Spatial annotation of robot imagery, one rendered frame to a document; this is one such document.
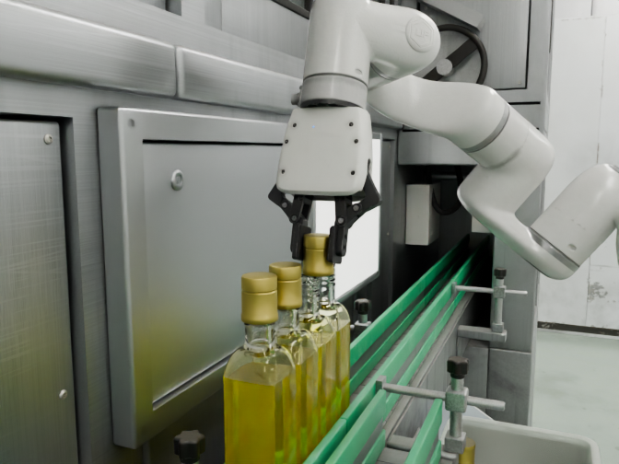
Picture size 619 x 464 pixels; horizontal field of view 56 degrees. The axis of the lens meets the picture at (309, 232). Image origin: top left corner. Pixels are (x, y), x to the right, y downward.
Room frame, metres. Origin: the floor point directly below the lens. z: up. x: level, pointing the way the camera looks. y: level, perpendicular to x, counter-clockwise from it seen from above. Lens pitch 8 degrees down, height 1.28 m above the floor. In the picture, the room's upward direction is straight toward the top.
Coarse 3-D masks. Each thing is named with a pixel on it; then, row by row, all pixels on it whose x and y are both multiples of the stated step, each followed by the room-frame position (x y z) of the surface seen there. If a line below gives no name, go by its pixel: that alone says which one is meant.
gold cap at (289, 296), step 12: (276, 264) 0.59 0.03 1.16; (288, 264) 0.59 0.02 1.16; (300, 264) 0.60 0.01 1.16; (288, 276) 0.58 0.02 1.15; (300, 276) 0.59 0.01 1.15; (276, 288) 0.58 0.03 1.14; (288, 288) 0.58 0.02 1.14; (300, 288) 0.59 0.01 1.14; (288, 300) 0.58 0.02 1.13; (300, 300) 0.59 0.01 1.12
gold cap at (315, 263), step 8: (304, 240) 0.64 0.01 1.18; (312, 240) 0.63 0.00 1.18; (320, 240) 0.63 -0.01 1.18; (328, 240) 0.63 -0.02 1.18; (304, 248) 0.64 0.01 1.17; (312, 248) 0.63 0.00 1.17; (320, 248) 0.63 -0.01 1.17; (304, 256) 0.64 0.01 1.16; (312, 256) 0.63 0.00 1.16; (320, 256) 0.63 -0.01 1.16; (304, 264) 0.64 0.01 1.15; (312, 264) 0.63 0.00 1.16; (320, 264) 0.63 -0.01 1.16; (328, 264) 0.63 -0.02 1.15; (304, 272) 0.64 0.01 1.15; (312, 272) 0.63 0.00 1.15; (320, 272) 0.63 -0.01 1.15; (328, 272) 0.63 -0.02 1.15
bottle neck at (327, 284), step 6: (324, 276) 0.69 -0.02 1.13; (330, 276) 0.69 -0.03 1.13; (324, 282) 0.69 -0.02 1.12; (330, 282) 0.69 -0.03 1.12; (324, 288) 0.69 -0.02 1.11; (330, 288) 0.69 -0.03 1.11; (324, 294) 0.69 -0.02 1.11; (330, 294) 0.69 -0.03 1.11; (324, 300) 0.69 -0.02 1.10; (330, 300) 0.69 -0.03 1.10
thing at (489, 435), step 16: (464, 416) 0.92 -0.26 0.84; (480, 432) 0.90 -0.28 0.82; (496, 432) 0.89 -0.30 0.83; (512, 432) 0.88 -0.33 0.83; (528, 432) 0.87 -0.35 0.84; (544, 432) 0.87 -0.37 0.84; (560, 432) 0.86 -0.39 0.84; (480, 448) 0.90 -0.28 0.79; (496, 448) 0.89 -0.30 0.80; (512, 448) 0.88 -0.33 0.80; (528, 448) 0.87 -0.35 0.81; (544, 448) 0.86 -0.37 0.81; (560, 448) 0.85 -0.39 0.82; (576, 448) 0.85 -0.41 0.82; (592, 448) 0.81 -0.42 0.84
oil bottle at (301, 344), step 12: (276, 336) 0.58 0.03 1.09; (288, 336) 0.58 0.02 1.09; (300, 336) 0.58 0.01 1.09; (312, 336) 0.60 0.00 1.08; (288, 348) 0.57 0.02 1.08; (300, 348) 0.57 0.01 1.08; (312, 348) 0.59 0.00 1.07; (300, 360) 0.56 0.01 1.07; (312, 360) 0.59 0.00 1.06; (300, 372) 0.56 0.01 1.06; (312, 372) 0.59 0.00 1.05; (300, 384) 0.56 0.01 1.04; (312, 384) 0.59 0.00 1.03; (300, 396) 0.56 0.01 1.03; (312, 396) 0.59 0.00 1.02; (300, 408) 0.56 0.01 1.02; (312, 408) 0.59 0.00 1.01; (300, 420) 0.56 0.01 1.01; (312, 420) 0.59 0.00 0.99; (300, 432) 0.56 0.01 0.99; (312, 432) 0.59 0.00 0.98; (300, 444) 0.56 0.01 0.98; (312, 444) 0.59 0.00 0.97; (300, 456) 0.56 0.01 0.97
